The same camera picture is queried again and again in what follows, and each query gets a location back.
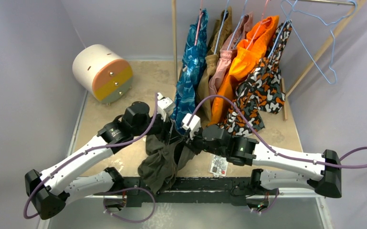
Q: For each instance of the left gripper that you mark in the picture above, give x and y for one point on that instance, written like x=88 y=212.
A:
x=168 y=132

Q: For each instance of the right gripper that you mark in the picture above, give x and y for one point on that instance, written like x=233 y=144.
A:
x=191 y=145

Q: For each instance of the olive green shorts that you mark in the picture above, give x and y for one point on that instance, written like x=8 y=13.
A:
x=160 y=168

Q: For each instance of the light blue hanger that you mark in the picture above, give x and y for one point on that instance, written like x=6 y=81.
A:
x=316 y=26

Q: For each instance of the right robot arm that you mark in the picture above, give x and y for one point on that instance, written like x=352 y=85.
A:
x=275 y=167

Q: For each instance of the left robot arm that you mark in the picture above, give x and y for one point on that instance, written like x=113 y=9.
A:
x=52 y=189

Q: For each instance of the blue patterned shorts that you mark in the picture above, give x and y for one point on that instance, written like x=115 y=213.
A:
x=193 y=63

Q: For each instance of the camouflage orange black shorts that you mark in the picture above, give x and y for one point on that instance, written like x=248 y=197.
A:
x=260 y=91

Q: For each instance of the brown shorts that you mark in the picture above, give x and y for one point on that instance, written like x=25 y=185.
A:
x=212 y=59

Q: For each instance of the pink shorts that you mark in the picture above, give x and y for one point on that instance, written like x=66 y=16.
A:
x=229 y=51

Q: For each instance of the blue hanger of brown shorts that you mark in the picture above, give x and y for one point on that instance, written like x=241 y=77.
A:
x=223 y=18

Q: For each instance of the pink hanger of orange shorts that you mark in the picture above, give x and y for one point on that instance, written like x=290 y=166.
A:
x=259 y=25

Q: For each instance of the blue hanger of camouflage shorts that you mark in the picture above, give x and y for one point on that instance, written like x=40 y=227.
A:
x=278 y=38

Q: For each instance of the white printed tag card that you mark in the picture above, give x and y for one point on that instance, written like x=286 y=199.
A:
x=218 y=166

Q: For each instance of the round pastel drawer box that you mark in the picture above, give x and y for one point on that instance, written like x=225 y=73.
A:
x=103 y=73

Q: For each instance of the wooden clothes rack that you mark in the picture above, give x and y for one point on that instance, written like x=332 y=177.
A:
x=174 y=38

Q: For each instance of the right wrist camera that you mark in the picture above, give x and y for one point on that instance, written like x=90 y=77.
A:
x=192 y=124

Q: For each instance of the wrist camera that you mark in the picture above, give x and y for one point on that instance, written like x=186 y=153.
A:
x=165 y=106
x=192 y=124

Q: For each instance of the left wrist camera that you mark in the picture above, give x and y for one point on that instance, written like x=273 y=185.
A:
x=165 y=106

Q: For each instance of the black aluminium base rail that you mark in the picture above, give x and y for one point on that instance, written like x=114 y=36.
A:
x=238 y=191

